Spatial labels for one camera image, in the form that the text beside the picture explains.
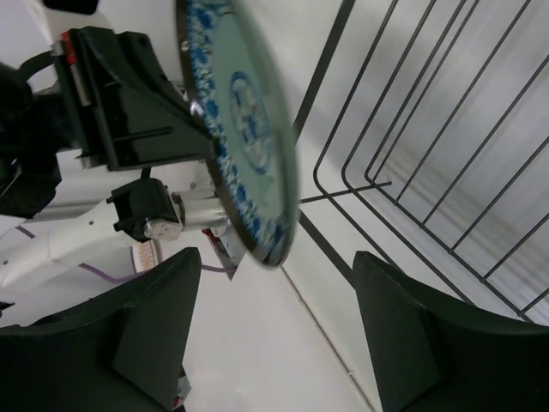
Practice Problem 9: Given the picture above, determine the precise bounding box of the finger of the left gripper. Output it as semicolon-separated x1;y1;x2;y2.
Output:
53;27;214;171

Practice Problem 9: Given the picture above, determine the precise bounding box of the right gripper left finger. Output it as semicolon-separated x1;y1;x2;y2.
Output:
1;247;201;411

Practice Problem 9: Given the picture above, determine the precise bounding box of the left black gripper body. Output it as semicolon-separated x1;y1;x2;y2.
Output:
1;59;81;219

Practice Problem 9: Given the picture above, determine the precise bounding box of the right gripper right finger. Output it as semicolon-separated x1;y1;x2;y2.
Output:
353;251;548;411

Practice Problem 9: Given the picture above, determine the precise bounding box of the teal patterned small plate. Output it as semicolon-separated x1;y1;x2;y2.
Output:
175;1;299;267

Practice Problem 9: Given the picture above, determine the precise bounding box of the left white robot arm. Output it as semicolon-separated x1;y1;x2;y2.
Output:
1;27;226;307

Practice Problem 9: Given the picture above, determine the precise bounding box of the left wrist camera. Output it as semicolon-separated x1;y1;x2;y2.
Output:
24;0;100;19

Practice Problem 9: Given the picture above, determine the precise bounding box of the metal wire dish rack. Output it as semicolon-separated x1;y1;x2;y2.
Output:
297;1;548;324

